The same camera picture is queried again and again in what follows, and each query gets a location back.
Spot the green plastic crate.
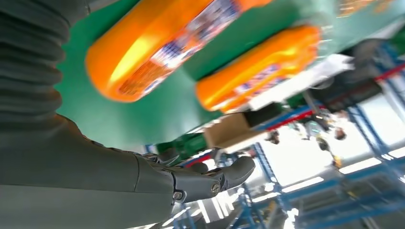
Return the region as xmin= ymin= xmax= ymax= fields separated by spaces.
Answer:
xmin=156 ymin=133 xmax=207 ymax=159

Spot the black bag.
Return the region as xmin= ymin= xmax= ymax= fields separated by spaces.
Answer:
xmin=244 ymin=103 xmax=285 ymax=127

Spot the brown cardboard box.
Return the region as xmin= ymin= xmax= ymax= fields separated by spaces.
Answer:
xmin=204 ymin=112 xmax=273 ymax=154

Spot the blue metal shelving rack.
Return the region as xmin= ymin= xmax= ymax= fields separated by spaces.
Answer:
xmin=142 ymin=41 xmax=405 ymax=229

